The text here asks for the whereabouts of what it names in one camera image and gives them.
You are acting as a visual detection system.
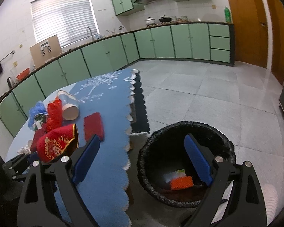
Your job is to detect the plain wooden door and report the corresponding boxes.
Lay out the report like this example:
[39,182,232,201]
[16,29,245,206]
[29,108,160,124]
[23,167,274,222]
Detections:
[263,0,284,86]

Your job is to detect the clear plastic cup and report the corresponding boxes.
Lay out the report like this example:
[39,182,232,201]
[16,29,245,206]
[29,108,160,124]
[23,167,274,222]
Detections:
[56,90,80,120]

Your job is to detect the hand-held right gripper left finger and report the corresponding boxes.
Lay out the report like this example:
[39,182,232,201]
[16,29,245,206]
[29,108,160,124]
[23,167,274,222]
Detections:
[16,134,101,227]

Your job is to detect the orange knitted scrubber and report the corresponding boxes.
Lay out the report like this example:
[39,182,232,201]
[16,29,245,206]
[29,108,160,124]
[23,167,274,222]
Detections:
[170,175,194,190]

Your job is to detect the blue printed tablecloth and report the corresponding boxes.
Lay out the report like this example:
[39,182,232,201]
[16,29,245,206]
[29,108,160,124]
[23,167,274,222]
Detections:
[5,68,148,227]

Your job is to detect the orange plastic basin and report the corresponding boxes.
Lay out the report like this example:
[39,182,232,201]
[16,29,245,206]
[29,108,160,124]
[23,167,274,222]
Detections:
[16,68,30,80]

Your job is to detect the white window blind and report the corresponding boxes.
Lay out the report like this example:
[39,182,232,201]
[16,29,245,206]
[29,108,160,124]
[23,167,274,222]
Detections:
[30,0,99,49]

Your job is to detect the white green packet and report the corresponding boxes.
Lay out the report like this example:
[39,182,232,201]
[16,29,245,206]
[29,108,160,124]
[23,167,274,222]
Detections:
[164,169,186,182]

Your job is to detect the white tissue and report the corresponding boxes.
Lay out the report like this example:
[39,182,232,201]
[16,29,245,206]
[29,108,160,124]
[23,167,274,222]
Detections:
[18,140,34,154]

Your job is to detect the green white wrapper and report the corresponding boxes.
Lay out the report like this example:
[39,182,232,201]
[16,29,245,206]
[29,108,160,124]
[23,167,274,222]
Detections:
[30,113,48,130]

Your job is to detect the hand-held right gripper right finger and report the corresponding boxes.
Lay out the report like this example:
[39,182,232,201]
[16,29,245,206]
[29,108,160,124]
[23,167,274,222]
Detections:
[184,134,268,227]

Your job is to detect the dark red cloth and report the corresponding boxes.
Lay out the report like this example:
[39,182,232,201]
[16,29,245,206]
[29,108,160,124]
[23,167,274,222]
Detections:
[30,128,48,152]

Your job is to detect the red embroidered pouch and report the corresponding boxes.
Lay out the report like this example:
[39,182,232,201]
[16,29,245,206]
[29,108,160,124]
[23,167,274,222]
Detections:
[37,124,79,163]

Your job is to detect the blue mesh bath ball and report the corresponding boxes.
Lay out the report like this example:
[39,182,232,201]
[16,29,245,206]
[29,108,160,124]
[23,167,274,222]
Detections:
[29,101,48,121]

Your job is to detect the red scouring pad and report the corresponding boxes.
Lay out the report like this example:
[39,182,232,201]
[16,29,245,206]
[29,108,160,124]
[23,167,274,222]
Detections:
[83,113,105,142]

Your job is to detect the wall towel bar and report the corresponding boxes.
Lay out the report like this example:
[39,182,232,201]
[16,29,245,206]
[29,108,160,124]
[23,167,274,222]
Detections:
[0,50,15,70]

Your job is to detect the brown cardboard box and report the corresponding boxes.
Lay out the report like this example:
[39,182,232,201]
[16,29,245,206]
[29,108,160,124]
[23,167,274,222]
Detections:
[30,34,62,68]

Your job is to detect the black lined trash bin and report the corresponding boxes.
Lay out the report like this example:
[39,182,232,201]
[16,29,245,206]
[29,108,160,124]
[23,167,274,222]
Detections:
[137,121,237,209]

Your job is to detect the green base cabinets with drawers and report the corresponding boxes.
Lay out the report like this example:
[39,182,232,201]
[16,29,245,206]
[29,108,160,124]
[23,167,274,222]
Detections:
[134,22,235,67]

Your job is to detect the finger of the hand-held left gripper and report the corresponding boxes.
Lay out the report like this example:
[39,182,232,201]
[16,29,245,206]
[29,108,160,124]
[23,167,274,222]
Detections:
[11,169,31,180]
[4,154,34,168]

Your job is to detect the wooden door with handle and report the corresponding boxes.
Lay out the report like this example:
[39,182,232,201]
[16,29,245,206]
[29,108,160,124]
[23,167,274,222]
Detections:
[222,0,269,69]

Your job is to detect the navy scalloped table cover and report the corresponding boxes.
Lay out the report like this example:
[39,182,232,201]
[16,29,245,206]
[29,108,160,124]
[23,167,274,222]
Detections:
[129,70,150,135]

